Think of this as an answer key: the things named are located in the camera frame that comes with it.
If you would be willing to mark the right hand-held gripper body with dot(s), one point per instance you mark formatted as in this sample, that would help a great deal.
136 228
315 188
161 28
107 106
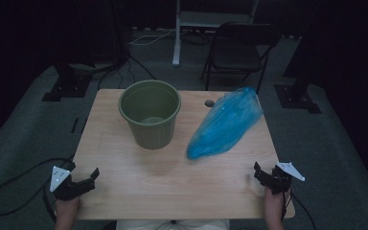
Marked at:
281 182

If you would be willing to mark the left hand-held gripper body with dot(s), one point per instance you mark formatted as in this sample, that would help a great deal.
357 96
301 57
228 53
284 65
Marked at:
64 188

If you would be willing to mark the blue plastic bag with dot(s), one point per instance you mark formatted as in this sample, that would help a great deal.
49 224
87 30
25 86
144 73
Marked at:
223 127

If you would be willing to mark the green plastic bucket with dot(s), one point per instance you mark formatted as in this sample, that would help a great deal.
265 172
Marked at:
150 134

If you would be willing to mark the person's left hand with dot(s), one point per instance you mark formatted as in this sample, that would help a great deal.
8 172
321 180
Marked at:
66 209

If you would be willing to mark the person's right hand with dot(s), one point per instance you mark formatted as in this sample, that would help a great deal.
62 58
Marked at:
275 206

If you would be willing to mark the black stand with square base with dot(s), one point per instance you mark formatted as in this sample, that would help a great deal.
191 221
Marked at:
295 99
67 87

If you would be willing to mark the black folding chair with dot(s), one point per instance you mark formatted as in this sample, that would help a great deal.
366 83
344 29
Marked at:
233 57

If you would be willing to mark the black pole with round base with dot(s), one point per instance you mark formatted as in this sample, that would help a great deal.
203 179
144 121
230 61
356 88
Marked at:
119 38

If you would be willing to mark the white metal desk frame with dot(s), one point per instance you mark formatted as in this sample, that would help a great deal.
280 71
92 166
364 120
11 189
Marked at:
177 38

